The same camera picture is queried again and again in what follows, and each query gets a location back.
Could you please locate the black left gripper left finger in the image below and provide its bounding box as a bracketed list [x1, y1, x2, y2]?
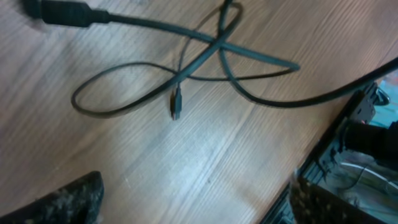
[1, 171, 104, 224]

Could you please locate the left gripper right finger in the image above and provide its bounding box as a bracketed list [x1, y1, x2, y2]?
[289, 176, 382, 224]

